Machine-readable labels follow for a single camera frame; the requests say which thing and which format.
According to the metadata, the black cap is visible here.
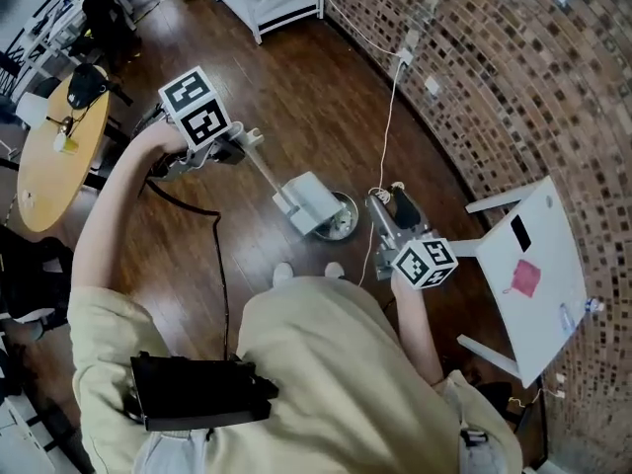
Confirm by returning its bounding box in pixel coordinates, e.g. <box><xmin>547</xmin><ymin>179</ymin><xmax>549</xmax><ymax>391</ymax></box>
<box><xmin>66</xmin><ymin>62</ymin><xmax>110</xmax><ymax>110</ymax></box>

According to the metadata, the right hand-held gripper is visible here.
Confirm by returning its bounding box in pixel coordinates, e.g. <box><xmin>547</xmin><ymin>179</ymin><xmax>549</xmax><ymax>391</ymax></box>
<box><xmin>364</xmin><ymin>182</ymin><xmax>460</xmax><ymax>291</ymax></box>

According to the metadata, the clear plastic bag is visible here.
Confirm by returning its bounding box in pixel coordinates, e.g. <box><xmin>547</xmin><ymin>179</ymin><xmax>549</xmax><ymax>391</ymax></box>
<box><xmin>558</xmin><ymin>302</ymin><xmax>577</xmax><ymax>336</ymax></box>

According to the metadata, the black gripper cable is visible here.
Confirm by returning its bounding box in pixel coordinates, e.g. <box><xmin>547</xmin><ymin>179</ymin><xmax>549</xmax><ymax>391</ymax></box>
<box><xmin>142</xmin><ymin>174</ymin><xmax>234</xmax><ymax>360</ymax></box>

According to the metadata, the mixed rubbish pile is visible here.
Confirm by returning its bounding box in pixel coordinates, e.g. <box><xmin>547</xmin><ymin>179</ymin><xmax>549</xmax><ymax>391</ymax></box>
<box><xmin>330</xmin><ymin>209</ymin><xmax>358</xmax><ymax>234</ymax></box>

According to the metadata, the round wooden table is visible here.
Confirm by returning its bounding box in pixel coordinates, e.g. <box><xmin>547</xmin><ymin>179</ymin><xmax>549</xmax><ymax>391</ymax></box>
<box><xmin>16</xmin><ymin>63</ymin><xmax>112</xmax><ymax>234</ymax></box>

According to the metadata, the black and white office chair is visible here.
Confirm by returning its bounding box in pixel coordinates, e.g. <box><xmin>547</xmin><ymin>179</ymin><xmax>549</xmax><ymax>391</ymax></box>
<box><xmin>0</xmin><ymin>223</ymin><xmax>76</xmax><ymax>346</ymax></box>

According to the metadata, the black flat strip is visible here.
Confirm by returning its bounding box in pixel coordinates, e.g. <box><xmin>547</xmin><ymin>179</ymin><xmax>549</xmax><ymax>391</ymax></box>
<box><xmin>509</xmin><ymin>214</ymin><xmax>534</xmax><ymax>253</ymax></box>

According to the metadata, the metal trash bin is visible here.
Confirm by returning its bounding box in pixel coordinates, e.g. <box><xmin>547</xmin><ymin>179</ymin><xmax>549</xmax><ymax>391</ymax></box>
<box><xmin>307</xmin><ymin>191</ymin><xmax>360</xmax><ymax>242</ymax></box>

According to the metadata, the person's left white shoe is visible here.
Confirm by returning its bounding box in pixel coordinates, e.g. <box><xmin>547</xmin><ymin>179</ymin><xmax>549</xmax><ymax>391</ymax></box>
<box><xmin>272</xmin><ymin>261</ymin><xmax>295</xmax><ymax>288</ymax></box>

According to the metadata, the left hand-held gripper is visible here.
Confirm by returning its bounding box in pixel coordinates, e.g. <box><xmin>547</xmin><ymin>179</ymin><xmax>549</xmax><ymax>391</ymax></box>
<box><xmin>157</xmin><ymin>65</ymin><xmax>247</xmax><ymax>183</ymax></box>

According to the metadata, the white long-handled dustpan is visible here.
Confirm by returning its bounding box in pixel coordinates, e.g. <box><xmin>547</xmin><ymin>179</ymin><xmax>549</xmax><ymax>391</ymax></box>
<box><xmin>228</xmin><ymin>120</ymin><xmax>348</xmax><ymax>237</ymax></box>

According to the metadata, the person's left forearm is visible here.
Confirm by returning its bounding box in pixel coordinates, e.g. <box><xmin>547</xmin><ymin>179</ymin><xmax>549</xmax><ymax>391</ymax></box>
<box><xmin>72</xmin><ymin>124</ymin><xmax>188</xmax><ymax>291</ymax></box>

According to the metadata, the white rectangular table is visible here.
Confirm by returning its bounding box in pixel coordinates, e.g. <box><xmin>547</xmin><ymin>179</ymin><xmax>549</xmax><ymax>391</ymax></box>
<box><xmin>455</xmin><ymin>175</ymin><xmax>590</xmax><ymax>390</ymax></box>

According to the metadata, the red cloth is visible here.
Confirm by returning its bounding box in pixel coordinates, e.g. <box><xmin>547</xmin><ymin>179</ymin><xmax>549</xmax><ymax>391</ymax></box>
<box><xmin>503</xmin><ymin>259</ymin><xmax>543</xmax><ymax>298</ymax></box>

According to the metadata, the white paper box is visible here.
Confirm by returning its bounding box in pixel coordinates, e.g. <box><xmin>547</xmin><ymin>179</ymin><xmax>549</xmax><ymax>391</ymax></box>
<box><xmin>15</xmin><ymin>91</ymin><xmax>48</xmax><ymax>130</ymax></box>

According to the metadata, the person's right forearm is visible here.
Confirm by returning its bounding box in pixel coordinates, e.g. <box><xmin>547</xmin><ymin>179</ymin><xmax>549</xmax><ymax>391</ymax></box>
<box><xmin>389</xmin><ymin>276</ymin><xmax>446</xmax><ymax>385</ymax></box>

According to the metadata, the black chest-mounted device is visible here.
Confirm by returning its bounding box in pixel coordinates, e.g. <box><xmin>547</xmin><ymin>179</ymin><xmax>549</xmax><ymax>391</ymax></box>
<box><xmin>128</xmin><ymin>350</ymin><xmax>280</xmax><ymax>434</ymax></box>

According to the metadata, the person's beige shirt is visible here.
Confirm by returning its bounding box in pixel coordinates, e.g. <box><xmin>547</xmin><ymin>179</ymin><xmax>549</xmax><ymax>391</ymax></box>
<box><xmin>65</xmin><ymin>276</ymin><xmax>525</xmax><ymax>474</ymax></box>

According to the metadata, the white power cable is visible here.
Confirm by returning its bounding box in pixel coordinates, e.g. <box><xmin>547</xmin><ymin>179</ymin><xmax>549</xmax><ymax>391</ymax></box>
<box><xmin>305</xmin><ymin>0</ymin><xmax>412</xmax><ymax>286</ymax></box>

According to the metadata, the yellow cup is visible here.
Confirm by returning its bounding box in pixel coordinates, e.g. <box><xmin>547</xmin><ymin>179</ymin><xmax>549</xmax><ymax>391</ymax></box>
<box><xmin>52</xmin><ymin>130</ymin><xmax>81</xmax><ymax>156</ymax></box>

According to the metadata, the black chair with dark coat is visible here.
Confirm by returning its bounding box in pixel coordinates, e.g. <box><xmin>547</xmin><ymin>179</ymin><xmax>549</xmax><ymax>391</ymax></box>
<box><xmin>80</xmin><ymin>0</ymin><xmax>145</xmax><ymax>69</ymax></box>

